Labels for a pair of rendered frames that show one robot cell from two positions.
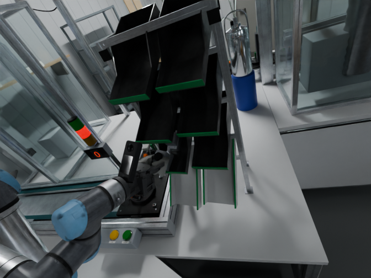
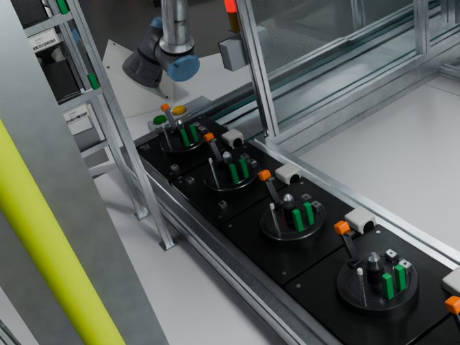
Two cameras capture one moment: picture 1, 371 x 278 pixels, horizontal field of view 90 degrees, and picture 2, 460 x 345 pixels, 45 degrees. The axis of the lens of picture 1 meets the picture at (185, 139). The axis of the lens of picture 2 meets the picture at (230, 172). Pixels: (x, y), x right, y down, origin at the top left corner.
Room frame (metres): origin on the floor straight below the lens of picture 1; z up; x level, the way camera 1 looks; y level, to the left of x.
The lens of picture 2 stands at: (1.71, -0.59, 1.73)
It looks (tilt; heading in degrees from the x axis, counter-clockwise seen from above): 33 degrees down; 135
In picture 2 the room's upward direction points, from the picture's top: 16 degrees counter-clockwise
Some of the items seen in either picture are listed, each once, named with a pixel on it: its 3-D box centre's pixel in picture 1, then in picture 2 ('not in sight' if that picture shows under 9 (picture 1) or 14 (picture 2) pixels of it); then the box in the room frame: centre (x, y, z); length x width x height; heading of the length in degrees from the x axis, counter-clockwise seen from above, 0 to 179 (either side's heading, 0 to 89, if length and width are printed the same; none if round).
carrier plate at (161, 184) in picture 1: (144, 193); (187, 146); (0.68, 0.31, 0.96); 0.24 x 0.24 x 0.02; 68
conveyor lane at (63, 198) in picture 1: (106, 197); (280, 118); (0.82, 0.58, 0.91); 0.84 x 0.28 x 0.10; 68
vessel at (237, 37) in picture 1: (238, 44); not in sight; (1.19, -0.55, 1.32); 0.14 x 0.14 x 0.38
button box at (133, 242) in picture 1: (118, 238); (181, 119); (0.52, 0.48, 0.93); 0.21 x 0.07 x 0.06; 68
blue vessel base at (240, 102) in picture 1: (244, 90); not in sight; (1.19, -0.55, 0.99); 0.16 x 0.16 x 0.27
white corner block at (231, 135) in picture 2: not in sight; (233, 139); (0.81, 0.37, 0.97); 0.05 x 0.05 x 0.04; 68
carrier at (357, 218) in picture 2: not in sight; (290, 209); (1.15, 0.12, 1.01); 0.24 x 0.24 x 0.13; 68
